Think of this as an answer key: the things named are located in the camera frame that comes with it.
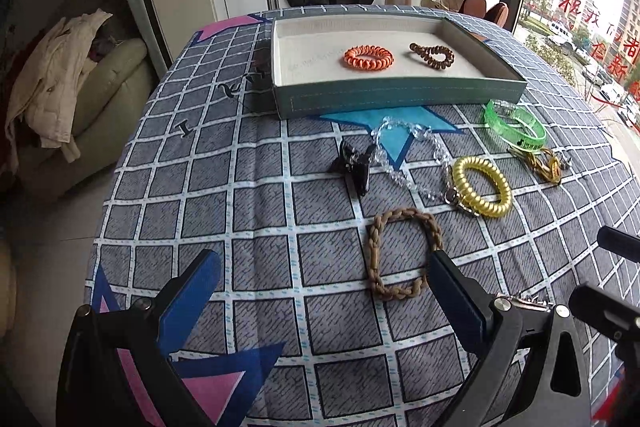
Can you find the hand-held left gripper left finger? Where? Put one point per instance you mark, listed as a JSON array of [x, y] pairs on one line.
[[190, 302]]

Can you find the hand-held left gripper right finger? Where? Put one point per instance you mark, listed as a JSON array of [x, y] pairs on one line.
[[457, 302]]

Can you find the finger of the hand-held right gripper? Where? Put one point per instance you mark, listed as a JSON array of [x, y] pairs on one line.
[[620, 243], [600, 307]]

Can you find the silver hairpin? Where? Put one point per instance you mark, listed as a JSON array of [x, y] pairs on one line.
[[530, 299]]

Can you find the black hair claw clip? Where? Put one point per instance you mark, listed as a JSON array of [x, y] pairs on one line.
[[360, 172]]

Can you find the shallow grey-green box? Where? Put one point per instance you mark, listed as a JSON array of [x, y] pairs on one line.
[[375, 99]]

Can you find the grey checked tablecloth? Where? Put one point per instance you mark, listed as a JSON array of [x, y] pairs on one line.
[[310, 257]]

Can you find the cream armrest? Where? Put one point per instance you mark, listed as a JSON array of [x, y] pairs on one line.
[[6, 287]]

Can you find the cream sofa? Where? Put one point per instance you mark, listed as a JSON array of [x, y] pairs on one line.
[[110, 107]]

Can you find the red window decal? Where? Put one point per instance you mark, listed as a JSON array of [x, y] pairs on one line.
[[570, 4]]

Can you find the brown chair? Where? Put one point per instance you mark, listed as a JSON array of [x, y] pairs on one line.
[[474, 4], [497, 16]]

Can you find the dark red cloth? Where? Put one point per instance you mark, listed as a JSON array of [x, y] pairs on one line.
[[9, 117]]

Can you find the beige jacket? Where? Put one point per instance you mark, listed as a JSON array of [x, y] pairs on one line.
[[45, 72]]

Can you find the pink grey cloth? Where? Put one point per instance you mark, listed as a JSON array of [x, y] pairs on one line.
[[102, 44]]

